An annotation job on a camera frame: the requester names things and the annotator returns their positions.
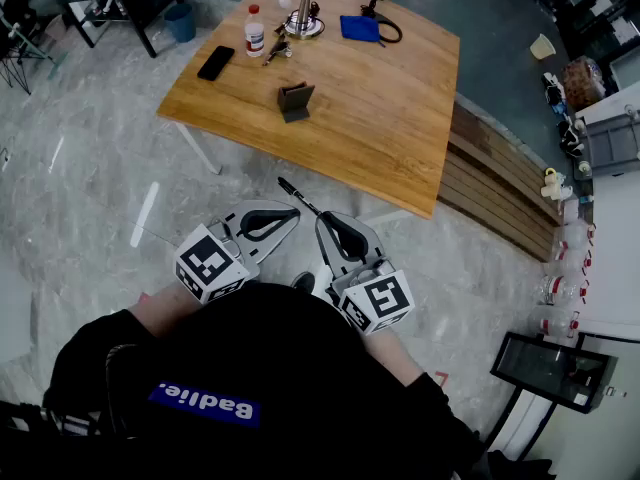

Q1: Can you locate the stack of wooden planks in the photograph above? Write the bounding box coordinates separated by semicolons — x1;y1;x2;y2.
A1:
436;101;562;264

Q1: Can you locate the small black box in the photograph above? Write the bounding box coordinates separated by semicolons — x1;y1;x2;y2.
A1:
277;81;317;124

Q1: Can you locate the person's black shoe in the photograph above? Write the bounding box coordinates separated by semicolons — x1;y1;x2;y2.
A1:
290;270;317;294

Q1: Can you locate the white and yellow toy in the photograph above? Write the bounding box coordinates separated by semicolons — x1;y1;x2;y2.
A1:
539;167;574;202

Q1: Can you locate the silver desk lamp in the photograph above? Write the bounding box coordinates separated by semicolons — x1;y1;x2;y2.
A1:
268;0;327;41

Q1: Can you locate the black shoulder strap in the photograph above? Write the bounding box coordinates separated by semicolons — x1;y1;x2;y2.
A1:
102;342;144;440

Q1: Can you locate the beige cup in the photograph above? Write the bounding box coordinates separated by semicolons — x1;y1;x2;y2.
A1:
529;32;558;61

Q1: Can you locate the white table leg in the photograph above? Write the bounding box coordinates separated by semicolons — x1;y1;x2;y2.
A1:
173;121;223;176

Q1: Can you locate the brown snack bag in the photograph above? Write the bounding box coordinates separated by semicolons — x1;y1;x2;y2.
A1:
559;55;607;113

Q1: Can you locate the grey plastic crate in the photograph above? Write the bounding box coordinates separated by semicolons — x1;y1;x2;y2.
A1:
578;116;640;180

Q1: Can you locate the blue waste bin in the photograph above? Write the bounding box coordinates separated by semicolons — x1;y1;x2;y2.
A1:
163;2;198;44

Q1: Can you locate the black smartphone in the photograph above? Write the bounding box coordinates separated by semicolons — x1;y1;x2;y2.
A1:
196;45;236;82

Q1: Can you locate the black desk lamp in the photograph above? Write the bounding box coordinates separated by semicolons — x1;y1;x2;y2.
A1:
360;0;430;45

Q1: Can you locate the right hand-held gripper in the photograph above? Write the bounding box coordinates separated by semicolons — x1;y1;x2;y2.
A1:
314;210;417;337

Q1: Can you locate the person's black shirt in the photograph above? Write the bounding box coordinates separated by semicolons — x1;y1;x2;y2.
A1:
42;281;496;480

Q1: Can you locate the row of clear plastic bottles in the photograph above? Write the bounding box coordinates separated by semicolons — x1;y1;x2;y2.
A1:
528;216;597;340

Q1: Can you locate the black white small device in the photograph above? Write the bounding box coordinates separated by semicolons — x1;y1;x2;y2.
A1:
542;71;570;117
556;117;587;158

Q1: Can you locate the black glass cabinet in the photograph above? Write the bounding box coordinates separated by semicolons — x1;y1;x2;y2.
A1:
488;331;621;415

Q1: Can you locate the person's left forearm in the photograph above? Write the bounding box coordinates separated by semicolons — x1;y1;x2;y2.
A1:
127;281;204;340

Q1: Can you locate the black wire chair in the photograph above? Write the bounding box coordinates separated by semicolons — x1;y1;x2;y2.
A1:
0;0;57;96

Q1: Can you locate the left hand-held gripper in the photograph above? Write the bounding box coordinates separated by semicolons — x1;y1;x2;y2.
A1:
174;199;302;305

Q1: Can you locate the clear bottle with red cap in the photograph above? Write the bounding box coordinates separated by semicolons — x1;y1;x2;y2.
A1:
244;4;266;59

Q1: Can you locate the blue cloth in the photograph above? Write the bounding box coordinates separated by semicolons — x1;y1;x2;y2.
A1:
339;14;382;44

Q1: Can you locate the person's right forearm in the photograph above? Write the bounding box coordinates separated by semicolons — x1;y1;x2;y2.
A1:
359;325;426;388

